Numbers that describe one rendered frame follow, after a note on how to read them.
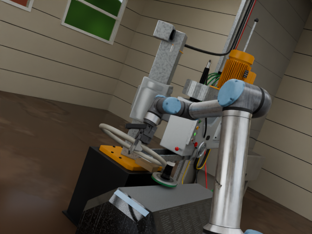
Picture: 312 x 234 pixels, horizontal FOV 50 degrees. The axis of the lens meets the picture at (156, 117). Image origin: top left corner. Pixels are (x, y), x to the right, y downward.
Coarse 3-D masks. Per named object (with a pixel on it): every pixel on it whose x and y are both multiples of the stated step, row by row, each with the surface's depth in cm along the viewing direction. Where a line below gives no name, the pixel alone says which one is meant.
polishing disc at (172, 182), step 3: (153, 174) 269; (156, 174) 272; (159, 174) 275; (156, 177) 264; (159, 177) 266; (171, 177) 278; (159, 180) 261; (162, 180) 262; (165, 180) 265; (168, 180) 267; (171, 180) 270; (174, 180) 273; (165, 183) 260; (168, 183) 260; (171, 183) 262; (174, 183) 265
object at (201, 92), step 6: (186, 84) 254; (192, 84) 250; (198, 84) 248; (186, 90) 253; (192, 90) 249; (198, 90) 248; (204, 90) 248; (210, 90) 252; (216, 90) 261; (192, 96) 249; (198, 96) 249; (204, 96) 250; (210, 96) 255; (216, 96) 265; (198, 102) 258
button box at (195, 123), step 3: (198, 120) 249; (201, 120) 254; (195, 123) 248; (198, 123) 251; (192, 126) 250; (195, 126) 249; (192, 129) 249; (195, 129) 251; (189, 132) 250; (192, 132) 249; (189, 135) 250; (192, 135) 250; (195, 135) 256; (189, 138) 250; (186, 141) 251; (189, 141) 250; (189, 144) 253
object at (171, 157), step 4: (144, 152) 236; (156, 152) 252; (160, 152) 257; (164, 152) 263; (168, 152) 269; (140, 156) 230; (164, 156) 240; (168, 156) 245; (172, 156) 251; (176, 156) 258; (180, 156) 264; (184, 156) 269; (188, 156) 279; (168, 160) 248; (172, 160) 254; (176, 160) 261; (180, 160) 267; (192, 160) 281
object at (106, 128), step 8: (104, 128) 195; (112, 128) 191; (112, 136) 225; (120, 136) 188; (128, 136) 186; (128, 144) 231; (136, 152) 230; (152, 152) 189; (152, 160) 223; (160, 160) 194
